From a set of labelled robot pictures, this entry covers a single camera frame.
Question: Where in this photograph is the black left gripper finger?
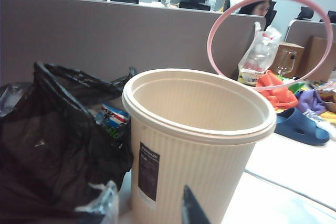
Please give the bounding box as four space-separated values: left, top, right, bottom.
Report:
181 184 212 224

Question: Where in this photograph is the cream ribbed plastic trash can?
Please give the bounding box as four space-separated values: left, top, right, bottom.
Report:
121 68 278 224

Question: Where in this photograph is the black plastic garbage bag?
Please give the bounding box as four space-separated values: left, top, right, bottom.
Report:
0 61 137 224

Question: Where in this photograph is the clear printed plastic bag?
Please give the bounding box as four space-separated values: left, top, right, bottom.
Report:
237 21 283 86

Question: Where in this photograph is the blue red snack wrapper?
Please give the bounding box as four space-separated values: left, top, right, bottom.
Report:
94 102 131 141

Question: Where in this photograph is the navy blue foam slipper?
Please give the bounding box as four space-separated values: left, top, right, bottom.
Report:
274 107 331 146

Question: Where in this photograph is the orange cloth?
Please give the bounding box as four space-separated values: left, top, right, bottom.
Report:
256 69 299 110

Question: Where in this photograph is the purple cloth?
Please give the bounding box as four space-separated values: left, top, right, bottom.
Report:
295 89 328 116

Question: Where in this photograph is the green cloth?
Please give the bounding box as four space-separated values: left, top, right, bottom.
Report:
283 77 307 93

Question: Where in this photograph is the clear wine glass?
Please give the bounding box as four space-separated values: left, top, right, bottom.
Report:
277 50 298 77

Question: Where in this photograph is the yellow cloth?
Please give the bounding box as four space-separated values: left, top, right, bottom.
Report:
319 110 336 126

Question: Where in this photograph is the small brown cardboard box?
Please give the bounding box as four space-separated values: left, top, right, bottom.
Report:
275 42 306 78

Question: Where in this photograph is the large brown cardboard box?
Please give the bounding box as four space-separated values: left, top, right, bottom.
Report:
299 36 336 83

